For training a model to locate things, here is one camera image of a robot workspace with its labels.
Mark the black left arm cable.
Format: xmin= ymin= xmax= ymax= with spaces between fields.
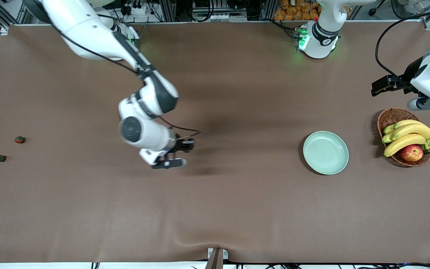
xmin=375 ymin=0 xmax=430 ymax=92

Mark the brown table mat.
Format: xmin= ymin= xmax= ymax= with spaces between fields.
xmin=0 ymin=21 xmax=430 ymax=264

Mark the red apple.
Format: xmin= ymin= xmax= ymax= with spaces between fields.
xmin=400 ymin=145 xmax=424 ymax=163

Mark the pale green round plate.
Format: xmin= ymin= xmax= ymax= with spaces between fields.
xmin=303 ymin=131 xmax=349 ymax=175

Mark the white power strip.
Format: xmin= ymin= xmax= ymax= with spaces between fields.
xmin=120 ymin=0 xmax=148 ymax=15

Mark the grey metal bracket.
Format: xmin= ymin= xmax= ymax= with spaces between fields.
xmin=208 ymin=248 xmax=229 ymax=260

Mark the bag of orange buns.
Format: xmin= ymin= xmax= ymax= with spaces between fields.
xmin=274 ymin=0 xmax=320 ymax=21

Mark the white connector block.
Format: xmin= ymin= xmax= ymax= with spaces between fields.
xmin=192 ymin=13 xmax=248 ymax=22

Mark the brown wicker basket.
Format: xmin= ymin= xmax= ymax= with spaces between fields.
xmin=377 ymin=108 xmax=430 ymax=167

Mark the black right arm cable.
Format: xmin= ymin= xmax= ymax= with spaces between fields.
xmin=49 ymin=21 xmax=201 ymax=140

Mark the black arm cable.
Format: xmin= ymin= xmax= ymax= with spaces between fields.
xmin=49 ymin=21 xmax=201 ymax=140
xmin=375 ymin=0 xmax=430 ymax=92

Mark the yellow banana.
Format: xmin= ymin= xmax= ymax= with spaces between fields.
xmin=391 ymin=123 xmax=430 ymax=150
xmin=384 ymin=134 xmax=427 ymax=158
xmin=393 ymin=120 xmax=423 ymax=130

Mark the brown camera mount post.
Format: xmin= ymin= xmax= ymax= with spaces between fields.
xmin=205 ymin=248 xmax=224 ymax=269

